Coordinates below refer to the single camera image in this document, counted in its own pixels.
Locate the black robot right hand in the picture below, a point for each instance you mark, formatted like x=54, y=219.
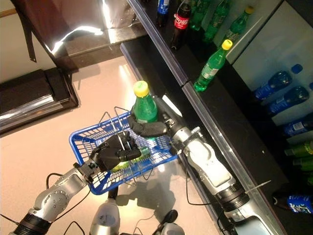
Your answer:
x=149, y=129

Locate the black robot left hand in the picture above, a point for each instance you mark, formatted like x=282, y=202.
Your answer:
x=115, y=151

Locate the green Sprite bottle yellow cap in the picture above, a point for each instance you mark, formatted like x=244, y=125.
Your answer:
x=210, y=68
x=145, y=110
x=238, y=25
x=198, y=14
x=216, y=22

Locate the blue plastic shopping basket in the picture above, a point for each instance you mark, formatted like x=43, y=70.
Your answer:
x=80, y=139

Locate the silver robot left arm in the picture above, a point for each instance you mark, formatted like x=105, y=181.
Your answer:
x=56, y=193

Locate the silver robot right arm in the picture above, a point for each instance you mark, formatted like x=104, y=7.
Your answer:
x=210, y=166

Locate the green drink can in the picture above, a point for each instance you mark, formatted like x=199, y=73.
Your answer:
x=300, y=149
x=304, y=162

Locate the green soda bottle lying flat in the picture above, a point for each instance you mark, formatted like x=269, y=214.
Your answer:
x=144, y=151

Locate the white right wrist plate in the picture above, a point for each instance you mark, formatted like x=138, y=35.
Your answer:
x=172, y=105

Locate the black shelf board clear edge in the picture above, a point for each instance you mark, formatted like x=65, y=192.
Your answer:
x=171, y=61
x=300, y=5
x=232, y=122

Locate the black side shelving base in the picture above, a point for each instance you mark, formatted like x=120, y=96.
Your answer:
x=24, y=93

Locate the Coca-Cola bottle red cap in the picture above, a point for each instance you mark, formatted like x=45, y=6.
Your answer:
x=181, y=22

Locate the white shelf divider panel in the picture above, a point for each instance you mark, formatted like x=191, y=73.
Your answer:
x=244, y=36

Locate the reflective steel corner panel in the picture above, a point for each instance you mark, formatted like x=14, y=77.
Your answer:
x=61, y=24

